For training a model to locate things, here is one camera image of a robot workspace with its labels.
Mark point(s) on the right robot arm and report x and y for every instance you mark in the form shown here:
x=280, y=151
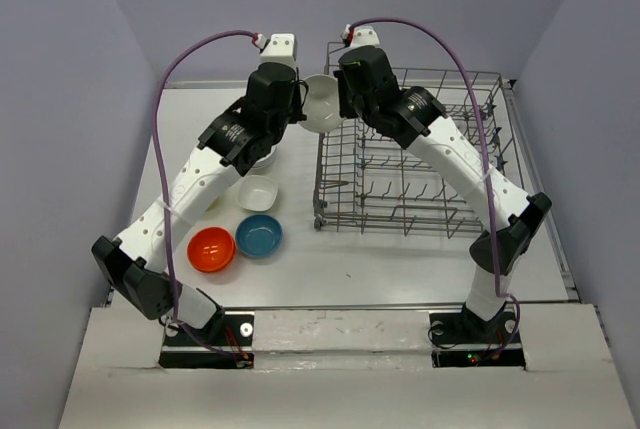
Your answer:
x=417, y=121

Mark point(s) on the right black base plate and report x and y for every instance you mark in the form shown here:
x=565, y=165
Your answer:
x=457, y=345

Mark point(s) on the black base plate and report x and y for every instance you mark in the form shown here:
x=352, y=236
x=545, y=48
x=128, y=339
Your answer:
x=231, y=348
x=457, y=345

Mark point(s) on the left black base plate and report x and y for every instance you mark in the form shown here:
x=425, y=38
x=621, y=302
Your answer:
x=231, y=348

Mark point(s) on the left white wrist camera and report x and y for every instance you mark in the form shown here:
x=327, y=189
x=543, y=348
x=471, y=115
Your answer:
x=278, y=48

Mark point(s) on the white round bowl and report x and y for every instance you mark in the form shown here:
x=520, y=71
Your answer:
x=321, y=107
x=265, y=161

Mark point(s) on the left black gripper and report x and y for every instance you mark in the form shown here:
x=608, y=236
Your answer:
x=297, y=115

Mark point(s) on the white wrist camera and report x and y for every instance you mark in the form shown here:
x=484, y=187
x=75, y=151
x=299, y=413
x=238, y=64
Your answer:
x=278, y=48
x=355, y=37

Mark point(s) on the orange bowl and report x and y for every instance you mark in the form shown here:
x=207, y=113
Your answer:
x=211, y=250

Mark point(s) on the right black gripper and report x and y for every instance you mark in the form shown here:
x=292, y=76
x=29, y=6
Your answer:
x=346, y=107

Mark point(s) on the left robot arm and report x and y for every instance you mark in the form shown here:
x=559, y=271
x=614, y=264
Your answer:
x=138, y=261

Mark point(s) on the white square bowl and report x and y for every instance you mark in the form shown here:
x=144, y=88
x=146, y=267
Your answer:
x=257, y=193

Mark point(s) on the yellow striped bowl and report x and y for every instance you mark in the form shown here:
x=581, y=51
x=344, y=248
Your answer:
x=216, y=203

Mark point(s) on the blue bowl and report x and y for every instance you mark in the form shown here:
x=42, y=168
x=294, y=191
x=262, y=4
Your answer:
x=259, y=235

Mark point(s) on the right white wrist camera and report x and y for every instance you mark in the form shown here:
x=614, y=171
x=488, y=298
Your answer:
x=355, y=37

